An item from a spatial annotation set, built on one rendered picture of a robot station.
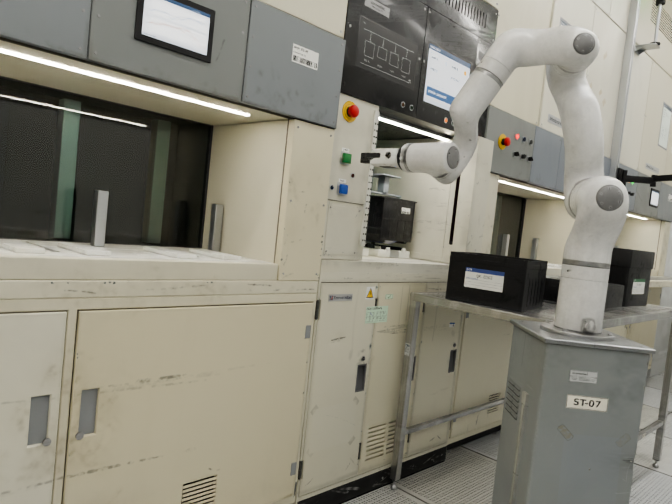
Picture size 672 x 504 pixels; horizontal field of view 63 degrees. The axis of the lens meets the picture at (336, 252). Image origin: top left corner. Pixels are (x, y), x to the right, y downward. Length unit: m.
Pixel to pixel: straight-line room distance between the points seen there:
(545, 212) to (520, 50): 2.24
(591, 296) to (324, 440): 0.97
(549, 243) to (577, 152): 2.15
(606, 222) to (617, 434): 0.54
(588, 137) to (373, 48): 0.75
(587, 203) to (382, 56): 0.85
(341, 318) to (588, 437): 0.81
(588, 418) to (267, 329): 0.89
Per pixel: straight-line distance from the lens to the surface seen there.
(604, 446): 1.63
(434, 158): 1.54
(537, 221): 3.79
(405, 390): 2.16
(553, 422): 1.56
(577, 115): 1.62
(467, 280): 2.00
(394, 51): 2.02
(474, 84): 1.60
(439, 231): 2.40
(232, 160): 1.89
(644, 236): 5.12
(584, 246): 1.59
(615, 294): 2.48
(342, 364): 1.92
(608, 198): 1.53
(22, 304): 1.34
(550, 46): 1.61
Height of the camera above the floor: 0.99
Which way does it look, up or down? 3 degrees down
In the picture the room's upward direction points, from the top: 6 degrees clockwise
